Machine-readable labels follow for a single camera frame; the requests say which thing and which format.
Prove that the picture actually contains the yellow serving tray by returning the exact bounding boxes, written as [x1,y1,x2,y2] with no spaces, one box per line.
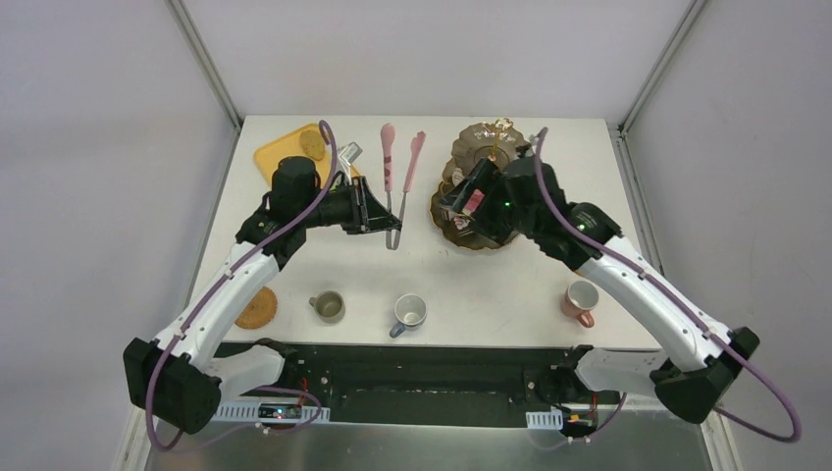
[253,123,332,186]

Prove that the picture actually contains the white striped donut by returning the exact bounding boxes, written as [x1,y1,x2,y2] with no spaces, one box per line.
[450,168,465,186]

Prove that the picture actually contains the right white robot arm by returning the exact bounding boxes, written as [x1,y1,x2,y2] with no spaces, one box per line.
[440,157,759,424]

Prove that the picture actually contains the three tier glass stand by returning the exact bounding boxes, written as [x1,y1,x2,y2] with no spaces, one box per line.
[429,118,537,251]

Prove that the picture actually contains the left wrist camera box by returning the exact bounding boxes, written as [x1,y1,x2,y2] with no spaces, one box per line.
[337,141,363,176]

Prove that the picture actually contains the purple cable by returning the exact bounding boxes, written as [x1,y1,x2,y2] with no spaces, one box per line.
[533,127,804,445]
[143,119,340,452]

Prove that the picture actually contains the dark chocolate cake piece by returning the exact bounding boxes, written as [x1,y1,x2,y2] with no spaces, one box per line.
[451,217,471,235]

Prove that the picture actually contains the left white cable duct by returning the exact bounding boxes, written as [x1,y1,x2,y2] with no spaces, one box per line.
[211,400,331,425]

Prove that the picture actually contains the pink handled metal tongs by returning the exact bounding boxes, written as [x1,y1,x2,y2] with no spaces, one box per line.
[379,123,428,252]

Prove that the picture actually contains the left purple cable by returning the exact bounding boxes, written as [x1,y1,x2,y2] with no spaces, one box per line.
[143,119,340,452]

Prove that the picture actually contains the grey small cup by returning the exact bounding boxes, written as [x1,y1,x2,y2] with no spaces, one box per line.
[308,290,346,324]

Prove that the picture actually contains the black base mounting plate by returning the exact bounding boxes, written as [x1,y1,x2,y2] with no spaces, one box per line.
[207,340,677,431]

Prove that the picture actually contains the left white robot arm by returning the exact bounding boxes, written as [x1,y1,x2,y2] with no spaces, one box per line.
[123,156,402,434]

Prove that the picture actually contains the white cable duct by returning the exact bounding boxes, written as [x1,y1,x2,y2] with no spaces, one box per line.
[525,408,564,431]
[211,400,331,425]

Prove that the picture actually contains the pink mug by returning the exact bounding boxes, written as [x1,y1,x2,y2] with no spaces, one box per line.
[560,280,599,329]

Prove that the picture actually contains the blue grey mug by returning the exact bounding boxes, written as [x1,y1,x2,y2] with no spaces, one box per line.
[389,293,427,339]

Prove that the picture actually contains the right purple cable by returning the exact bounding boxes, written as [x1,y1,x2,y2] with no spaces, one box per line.
[533,127,804,445]

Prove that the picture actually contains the pink frosted donut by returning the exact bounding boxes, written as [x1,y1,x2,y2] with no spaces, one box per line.
[462,189,485,215]

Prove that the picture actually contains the right white cable duct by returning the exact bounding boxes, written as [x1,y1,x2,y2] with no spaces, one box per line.
[525,408,564,431]

